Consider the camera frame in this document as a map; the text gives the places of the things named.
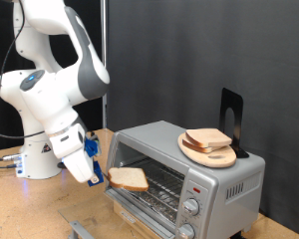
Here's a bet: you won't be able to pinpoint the wire oven rack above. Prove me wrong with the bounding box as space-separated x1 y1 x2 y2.
119 158 186 213

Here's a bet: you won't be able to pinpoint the black metal bookend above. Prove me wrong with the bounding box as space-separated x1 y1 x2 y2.
218 87 250 159

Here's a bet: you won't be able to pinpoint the silver oven knob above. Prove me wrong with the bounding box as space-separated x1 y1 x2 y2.
181 197 201 217
176 222 196 239

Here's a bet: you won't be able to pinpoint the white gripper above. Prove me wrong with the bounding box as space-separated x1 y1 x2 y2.
49 122 101 185

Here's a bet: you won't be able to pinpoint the silver toaster oven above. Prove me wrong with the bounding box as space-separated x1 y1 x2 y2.
105 119 267 239

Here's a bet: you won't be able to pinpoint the black spatula with blue block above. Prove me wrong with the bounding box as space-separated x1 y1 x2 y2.
57 159 112 187

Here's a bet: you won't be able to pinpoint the foil-lined oven tray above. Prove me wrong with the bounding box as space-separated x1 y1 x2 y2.
113 177 177 224

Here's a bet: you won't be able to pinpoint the glass oven door with handle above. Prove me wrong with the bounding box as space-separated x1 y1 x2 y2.
58 188 177 239

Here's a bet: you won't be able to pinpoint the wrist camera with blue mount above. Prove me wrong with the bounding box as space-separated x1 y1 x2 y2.
84 132 103 158

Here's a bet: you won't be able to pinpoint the metal pole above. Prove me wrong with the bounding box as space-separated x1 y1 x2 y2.
100 0 110 129

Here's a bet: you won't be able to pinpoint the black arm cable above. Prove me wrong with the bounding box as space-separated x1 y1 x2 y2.
0 0 46 139

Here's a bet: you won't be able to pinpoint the white bread slice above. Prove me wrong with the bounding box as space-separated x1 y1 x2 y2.
181 138 223 154
184 127 233 149
108 166 150 192

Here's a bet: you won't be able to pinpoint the round wooden board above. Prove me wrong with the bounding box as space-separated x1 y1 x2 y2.
177 131 237 169

